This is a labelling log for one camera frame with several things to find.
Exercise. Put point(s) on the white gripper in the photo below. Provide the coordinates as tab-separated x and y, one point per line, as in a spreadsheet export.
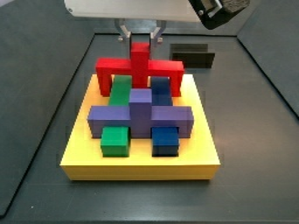
170	10

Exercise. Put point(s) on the red cross-shaped block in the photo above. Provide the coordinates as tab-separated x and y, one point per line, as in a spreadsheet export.
141	67

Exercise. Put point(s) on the yellow base board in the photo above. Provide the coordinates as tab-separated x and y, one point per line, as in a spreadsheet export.
196	163

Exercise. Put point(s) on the purple cross-shaped block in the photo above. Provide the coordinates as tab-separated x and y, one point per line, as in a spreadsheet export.
141	116

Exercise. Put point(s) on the green long block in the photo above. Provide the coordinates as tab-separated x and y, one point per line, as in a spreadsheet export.
115	140

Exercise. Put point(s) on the blue long block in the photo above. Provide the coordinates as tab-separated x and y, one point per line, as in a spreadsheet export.
165	136

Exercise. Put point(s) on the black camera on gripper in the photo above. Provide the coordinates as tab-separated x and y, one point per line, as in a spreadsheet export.
217	12

